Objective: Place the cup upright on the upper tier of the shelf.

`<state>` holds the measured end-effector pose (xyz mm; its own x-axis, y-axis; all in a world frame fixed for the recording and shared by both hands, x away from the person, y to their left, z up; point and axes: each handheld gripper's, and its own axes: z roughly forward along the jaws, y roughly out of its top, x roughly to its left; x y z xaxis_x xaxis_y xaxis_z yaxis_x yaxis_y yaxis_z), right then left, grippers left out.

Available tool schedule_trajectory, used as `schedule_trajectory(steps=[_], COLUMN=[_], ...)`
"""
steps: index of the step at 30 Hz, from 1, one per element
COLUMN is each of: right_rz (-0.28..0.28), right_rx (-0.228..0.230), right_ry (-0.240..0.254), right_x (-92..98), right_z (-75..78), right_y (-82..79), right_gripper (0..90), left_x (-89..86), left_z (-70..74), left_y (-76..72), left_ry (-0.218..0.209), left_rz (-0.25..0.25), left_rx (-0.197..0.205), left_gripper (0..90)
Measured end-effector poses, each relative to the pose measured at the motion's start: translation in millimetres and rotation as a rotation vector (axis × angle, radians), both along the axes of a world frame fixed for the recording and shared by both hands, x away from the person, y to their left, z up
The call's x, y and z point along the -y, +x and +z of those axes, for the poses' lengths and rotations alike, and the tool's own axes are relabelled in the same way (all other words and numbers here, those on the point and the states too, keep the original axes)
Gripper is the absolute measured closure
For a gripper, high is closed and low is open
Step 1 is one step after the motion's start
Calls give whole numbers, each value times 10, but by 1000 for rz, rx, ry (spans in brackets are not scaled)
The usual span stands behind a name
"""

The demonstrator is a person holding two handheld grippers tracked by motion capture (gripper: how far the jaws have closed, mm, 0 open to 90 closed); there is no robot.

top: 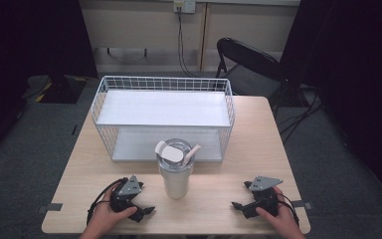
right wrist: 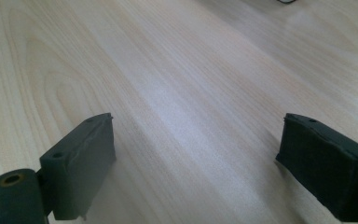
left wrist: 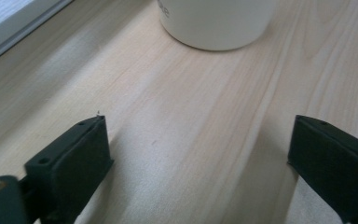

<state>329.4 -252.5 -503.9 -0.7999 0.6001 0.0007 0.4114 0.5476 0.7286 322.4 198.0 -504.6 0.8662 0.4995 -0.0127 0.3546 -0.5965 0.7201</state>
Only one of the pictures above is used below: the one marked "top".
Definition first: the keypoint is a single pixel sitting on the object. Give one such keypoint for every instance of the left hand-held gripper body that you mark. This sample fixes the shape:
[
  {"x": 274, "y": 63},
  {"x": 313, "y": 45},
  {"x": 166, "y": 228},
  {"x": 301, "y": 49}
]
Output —
[{"x": 126, "y": 195}]

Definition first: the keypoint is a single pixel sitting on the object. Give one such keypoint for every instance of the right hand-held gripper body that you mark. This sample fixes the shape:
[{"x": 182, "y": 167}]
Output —
[{"x": 266, "y": 199}]

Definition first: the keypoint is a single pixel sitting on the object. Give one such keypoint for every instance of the person's right hand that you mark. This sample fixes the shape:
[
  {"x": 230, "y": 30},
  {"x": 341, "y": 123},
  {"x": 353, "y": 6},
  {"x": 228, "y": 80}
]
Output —
[{"x": 283, "y": 219}]

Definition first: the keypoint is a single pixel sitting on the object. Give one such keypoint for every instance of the person's left hand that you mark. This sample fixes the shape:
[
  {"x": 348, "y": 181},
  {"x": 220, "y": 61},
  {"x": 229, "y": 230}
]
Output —
[{"x": 104, "y": 215}]

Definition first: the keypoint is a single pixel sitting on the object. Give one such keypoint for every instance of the white tumbler cup with straw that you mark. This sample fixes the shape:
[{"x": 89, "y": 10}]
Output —
[{"x": 175, "y": 182}]

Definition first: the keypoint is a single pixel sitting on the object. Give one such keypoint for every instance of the grey tape strip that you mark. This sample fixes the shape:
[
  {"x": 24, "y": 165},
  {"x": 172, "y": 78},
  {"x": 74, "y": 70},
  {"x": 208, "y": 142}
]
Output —
[
  {"x": 50, "y": 207},
  {"x": 302, "y": 204}
]

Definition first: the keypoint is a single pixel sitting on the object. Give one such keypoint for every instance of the dark stand base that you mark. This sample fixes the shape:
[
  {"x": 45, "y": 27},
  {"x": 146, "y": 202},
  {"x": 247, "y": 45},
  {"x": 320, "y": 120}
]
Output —
[{"x": 58, "y": 89}]

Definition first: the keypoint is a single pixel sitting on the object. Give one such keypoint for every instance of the black folding chair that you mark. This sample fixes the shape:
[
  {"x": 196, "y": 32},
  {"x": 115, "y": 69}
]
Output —
[{"x": 252, "y": 58}]

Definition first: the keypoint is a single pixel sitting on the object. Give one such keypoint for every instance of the dark curtain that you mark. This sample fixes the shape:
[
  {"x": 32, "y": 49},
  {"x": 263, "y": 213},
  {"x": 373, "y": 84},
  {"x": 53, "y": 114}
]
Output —
[
  {"x": 30, "y": 40},
  {"x": 354, "y": 66}
]

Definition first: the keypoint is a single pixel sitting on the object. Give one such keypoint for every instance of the white wall socket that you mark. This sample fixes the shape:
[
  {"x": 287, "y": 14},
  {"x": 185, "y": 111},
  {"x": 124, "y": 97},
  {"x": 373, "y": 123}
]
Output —
[{"x": 184, "y": 6}]

